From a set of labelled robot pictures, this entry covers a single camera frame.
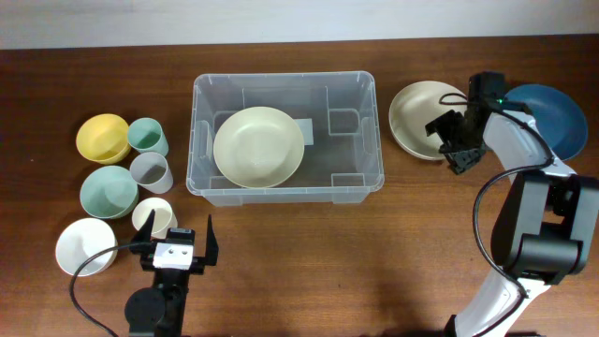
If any yellow plastic bowl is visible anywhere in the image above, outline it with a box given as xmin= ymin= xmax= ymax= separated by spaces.
xmin=76 ymin=113 xmax=131 ymax=165

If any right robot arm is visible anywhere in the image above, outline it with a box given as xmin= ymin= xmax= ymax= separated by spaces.
xmin=425 ymin=108 xmax=598 ymax=336

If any cream plate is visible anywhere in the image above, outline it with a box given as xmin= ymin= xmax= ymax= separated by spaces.
xmin=388 ymin=81 xmax=463 ymax=161
xmin=213 ymin=107 xmax=304 ymax=188

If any mint green plastic cup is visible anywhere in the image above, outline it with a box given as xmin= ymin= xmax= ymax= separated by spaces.
xmin=127 ymin=117 xmax=169 ymax=156

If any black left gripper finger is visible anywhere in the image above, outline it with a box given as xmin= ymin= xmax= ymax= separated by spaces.
xmin=197 ymin=215 xmax=219 ymax=266
xmin=129 ymin=210 xmax=155 ymax=255

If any white label in container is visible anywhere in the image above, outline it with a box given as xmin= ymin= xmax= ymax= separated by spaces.
xmin=295 ymin=119 xmax=314 ymax=146

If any blue plate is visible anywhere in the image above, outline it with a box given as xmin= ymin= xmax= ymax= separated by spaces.
xmin=506 ymin=84 xmax=589 ymax=161

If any mint green plastic bowl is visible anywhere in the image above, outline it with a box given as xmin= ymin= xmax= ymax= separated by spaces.
xmin=80 ymin=166 xmax=139 ymax=219

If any cream plastic cup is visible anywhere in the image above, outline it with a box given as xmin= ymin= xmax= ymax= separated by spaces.
xmin=132 ymin=198 xmax=178 ymax=239

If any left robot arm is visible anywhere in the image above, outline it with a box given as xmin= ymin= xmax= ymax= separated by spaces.
xmin=124 ymin=211 xmax=219 ymax=336

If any clear plastic storage container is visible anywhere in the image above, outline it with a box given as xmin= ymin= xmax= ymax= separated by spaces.
xmin=186 ymin=71 xmax=385 ymax=207

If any grey plastic cup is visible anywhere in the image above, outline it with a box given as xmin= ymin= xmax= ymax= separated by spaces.
xmin=129 ymin=152 xmax=174 ymax=194

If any white plastic bowl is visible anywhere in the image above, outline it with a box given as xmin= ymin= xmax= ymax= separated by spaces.
xmin=55 ymin=218 xmax=117 ymax=275

